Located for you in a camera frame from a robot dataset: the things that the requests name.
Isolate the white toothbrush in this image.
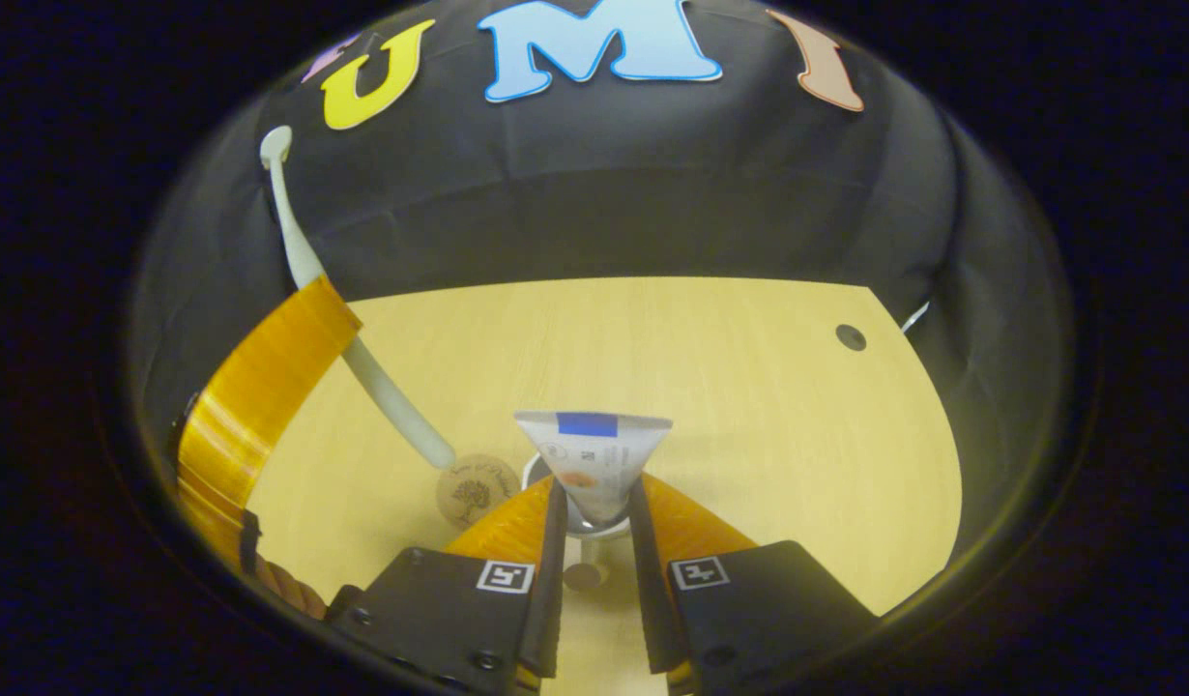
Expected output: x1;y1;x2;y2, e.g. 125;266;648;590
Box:
259;125;458;471

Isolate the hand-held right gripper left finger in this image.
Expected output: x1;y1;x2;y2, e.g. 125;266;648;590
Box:
324;474;569;694

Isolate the black backdrop cloth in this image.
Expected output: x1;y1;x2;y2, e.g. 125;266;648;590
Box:
129;0;1077;591

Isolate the white cup with wooden handle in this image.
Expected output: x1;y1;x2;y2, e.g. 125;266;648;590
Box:
521;454;646;592

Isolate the light wooden desktop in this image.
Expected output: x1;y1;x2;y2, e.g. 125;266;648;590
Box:
245;276;964;696

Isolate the round cork coaster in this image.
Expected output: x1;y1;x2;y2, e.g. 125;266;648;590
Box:
435;453;524;532

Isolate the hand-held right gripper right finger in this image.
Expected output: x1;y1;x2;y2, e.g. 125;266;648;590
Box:
628;472;883;696

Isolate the white toothpaste tube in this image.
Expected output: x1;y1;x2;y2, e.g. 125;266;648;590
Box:
513;410;674;529

